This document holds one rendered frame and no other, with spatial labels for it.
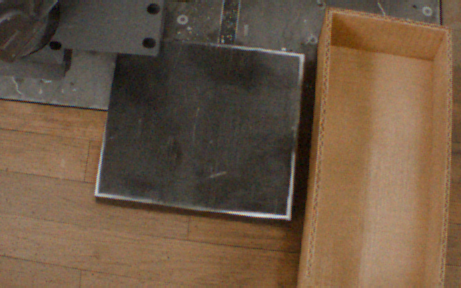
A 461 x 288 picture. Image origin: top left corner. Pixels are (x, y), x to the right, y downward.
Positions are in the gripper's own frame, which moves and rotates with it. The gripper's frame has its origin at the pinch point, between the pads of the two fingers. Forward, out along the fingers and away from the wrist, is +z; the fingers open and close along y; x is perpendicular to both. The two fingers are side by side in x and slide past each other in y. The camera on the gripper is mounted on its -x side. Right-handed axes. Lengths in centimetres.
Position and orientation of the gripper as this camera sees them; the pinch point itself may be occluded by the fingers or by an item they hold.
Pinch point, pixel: (48, 11)
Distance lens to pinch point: 92.4
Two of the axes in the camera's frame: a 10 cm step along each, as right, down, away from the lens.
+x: -9.9, -1.1, -0.4
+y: 1.1, -9.8, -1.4
